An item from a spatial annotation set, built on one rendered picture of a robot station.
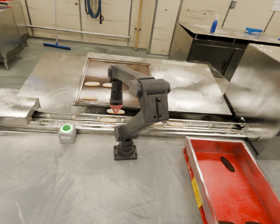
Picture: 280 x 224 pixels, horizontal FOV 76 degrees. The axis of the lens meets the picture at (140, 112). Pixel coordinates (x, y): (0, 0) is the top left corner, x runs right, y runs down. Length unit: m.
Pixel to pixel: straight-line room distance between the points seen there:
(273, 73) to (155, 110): 0.79
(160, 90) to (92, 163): 0.54
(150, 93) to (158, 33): 3.92
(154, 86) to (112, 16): 4.13
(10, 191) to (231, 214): 0.91
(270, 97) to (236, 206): 0.58
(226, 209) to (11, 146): 1.04
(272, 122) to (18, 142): 1.29
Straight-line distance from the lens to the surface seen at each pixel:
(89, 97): 1.18
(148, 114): 0.51
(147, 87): 0.51
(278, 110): 1.12
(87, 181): 0.87
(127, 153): 0.90
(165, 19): 4.37
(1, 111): 1.16
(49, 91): 1.44
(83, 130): 1.04
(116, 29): 4.65
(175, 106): 1.22
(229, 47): 2.98
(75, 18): 4.74
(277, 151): 1.25
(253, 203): 1.03
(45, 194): 0.88
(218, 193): 0.96
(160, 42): 4.48
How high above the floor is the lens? 1.57
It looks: 38 degrees down
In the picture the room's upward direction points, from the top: 9 degrees clockwise
